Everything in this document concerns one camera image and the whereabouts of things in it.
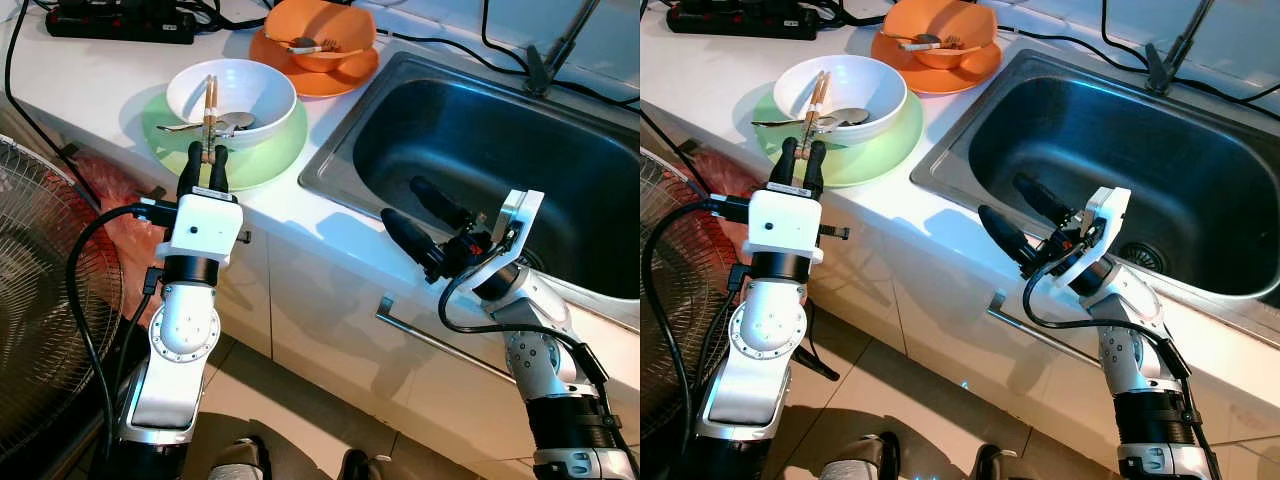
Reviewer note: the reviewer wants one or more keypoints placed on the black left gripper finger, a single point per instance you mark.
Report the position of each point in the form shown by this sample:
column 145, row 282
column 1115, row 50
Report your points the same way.
column 190, row 172
column 783, row 168
column 218, row 172
column 814, row 170

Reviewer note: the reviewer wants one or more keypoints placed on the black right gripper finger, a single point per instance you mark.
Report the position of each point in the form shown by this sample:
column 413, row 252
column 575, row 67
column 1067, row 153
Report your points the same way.
column 412, row 240
column 442, row 203
column 1008, row 238
column 1044, row 198

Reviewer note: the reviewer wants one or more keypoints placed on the light green plate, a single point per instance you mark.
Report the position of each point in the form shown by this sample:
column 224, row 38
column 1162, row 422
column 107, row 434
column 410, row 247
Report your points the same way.
column 880, row 155
column 265, row 160

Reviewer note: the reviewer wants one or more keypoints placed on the wooden chopstick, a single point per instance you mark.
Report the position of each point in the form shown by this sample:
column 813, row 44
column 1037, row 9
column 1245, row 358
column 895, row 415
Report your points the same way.
column 207, row 115
column 810, row 115
column 817, row 115
column 213, row 115

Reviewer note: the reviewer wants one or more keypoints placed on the metal spoon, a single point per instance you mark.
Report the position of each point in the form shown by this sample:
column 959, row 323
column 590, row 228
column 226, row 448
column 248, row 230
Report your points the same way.
column 240, row 120
column 850, row 116

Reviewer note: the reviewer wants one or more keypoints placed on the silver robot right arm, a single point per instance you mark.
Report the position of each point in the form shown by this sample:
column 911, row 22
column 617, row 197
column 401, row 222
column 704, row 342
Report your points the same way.
column 540, row 350
column 1130, row 345

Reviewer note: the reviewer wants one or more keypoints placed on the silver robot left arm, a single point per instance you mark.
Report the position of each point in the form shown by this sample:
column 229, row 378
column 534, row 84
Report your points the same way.
column 770, row 330
column 185, row 330

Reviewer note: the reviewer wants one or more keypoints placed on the small black hook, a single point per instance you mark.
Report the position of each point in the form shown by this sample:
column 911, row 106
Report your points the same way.
column 155, row 192
column 68, row 150
column 688, row 147

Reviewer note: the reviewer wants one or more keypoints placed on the red plastic bag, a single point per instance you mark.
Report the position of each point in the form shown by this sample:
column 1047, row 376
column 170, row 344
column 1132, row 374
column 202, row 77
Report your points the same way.
column 115, row 230
column 725, row 185

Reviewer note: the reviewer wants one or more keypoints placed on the metal sink drain strainer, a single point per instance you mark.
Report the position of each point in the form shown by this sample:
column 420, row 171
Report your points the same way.
column 1143, row 257

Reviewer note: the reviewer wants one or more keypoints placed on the white bowl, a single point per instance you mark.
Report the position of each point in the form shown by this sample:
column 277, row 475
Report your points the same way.
column 250, row 90
column 865, row 85

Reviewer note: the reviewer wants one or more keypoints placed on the stainless steel sink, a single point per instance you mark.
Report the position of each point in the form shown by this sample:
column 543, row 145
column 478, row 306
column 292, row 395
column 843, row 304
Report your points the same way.
column 520, row 140
column 1150, row 130

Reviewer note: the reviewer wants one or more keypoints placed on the orange plate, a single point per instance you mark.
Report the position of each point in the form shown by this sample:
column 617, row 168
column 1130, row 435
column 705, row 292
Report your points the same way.
column 320, row 83
column 940, row 81

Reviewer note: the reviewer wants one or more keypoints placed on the black power strip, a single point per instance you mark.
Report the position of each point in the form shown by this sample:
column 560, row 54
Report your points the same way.
column 740, row 18
column 120, row 22

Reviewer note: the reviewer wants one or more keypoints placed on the black faucet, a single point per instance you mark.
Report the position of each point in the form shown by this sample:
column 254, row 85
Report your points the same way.
column 540, row 70
column 1160, row 70

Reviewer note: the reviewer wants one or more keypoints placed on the small metal fork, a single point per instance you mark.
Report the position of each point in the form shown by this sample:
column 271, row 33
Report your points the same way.
column 955, row 42

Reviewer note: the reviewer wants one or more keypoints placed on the orange bowl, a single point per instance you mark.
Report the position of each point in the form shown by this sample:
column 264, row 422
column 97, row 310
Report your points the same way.
column 320, row 18
column 940, row 15

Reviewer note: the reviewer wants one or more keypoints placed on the robot right leg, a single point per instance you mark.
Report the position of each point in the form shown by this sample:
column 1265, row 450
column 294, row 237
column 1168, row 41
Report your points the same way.
column 360, row 468
column 995, row 465

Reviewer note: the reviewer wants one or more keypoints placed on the robot leg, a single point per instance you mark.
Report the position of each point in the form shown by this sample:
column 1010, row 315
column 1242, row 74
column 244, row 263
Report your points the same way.
column 860, row 462
column 360, row 468
column 240, row 462
column 995, row 465

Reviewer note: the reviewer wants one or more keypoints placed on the robot left leg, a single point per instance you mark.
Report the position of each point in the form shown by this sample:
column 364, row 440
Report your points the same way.
column 860, row 462
column 240, row 462

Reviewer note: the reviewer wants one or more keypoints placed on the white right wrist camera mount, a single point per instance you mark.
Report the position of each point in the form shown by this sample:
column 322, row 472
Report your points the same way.
column 1108, row 222
column 520, row 225

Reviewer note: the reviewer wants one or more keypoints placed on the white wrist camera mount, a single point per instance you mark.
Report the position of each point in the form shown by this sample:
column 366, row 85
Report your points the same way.
column 1108, row 222
column 520, row 225
column 205, row 230
column 785, row 222

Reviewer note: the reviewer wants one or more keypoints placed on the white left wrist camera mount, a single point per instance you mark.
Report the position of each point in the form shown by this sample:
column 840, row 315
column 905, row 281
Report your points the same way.
column 205, row 230
column 785, row 222

